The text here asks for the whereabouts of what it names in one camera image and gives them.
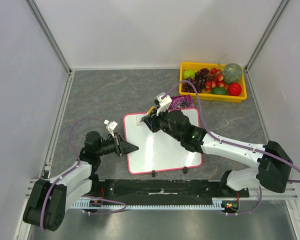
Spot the pink framed whiteboard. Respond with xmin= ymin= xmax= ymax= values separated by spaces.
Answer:
xmin=123 ymin=112 xmax=203 ymax=175

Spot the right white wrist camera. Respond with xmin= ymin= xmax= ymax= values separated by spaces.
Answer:
xmin=154 ymin=92 xmax=172 ymax=116

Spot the dark purple grape bunch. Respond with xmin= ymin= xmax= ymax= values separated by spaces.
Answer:
xmin=184 ymin=68 xmax=210 ymax=94

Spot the orange capped marker pen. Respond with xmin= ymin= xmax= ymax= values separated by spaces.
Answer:
xmin=136 ymin=106 xmax=155 ymax=126

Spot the light blue cable duct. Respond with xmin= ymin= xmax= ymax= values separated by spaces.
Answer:
xmin=70 ymin=198 xmax=239 ymax=211

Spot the purple snack bag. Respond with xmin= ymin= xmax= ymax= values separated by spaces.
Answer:
xmin=169 ymin=94 xmax=195 ymax=110

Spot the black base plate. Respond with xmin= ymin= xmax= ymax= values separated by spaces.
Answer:
xmin=84 ymin=179 xmax=250 ymax=206

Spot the green apple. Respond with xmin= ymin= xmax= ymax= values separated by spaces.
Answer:
xmin=183 ymin=69 xmax=196 ymax=79

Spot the red apple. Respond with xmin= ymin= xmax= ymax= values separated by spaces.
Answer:
xmin=227 ymin=83 xmax=242 ymax=97

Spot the green mango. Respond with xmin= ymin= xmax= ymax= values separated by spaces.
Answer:
xmin=211 ymin=87 xmax=228 ymax=95

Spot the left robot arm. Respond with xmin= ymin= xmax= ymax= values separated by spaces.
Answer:
xmin=22 ymin=131 xmax=139 ymax=232

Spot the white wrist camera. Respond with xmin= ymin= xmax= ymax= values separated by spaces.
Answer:
xmin=103 ymin=119 xmax=118 ymax=138
xmin=154 ymin=92 xmax=172 ymax=116

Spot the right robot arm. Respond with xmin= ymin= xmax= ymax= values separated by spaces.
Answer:
xmin=140 ymin=109 xmax=292 ymax=197

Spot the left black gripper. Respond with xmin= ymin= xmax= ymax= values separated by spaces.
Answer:
xmin=96 ymin=132 xmax=138 ymax=157

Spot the green netted melon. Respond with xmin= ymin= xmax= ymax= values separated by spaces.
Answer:
xmin=222 ymin=63 xmax=243 ymax=85

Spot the yellow plastic tray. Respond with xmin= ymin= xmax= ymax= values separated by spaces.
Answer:
xmin=178 ymin=62 xmax=247 ymax=103

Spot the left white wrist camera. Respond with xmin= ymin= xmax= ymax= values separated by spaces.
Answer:
xmin=103 ymin=119 xmax=118 ymax=138

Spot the red peach cluster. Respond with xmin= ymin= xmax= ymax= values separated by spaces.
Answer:
xmin=204 ymin=67 xmax=228 ymax=93

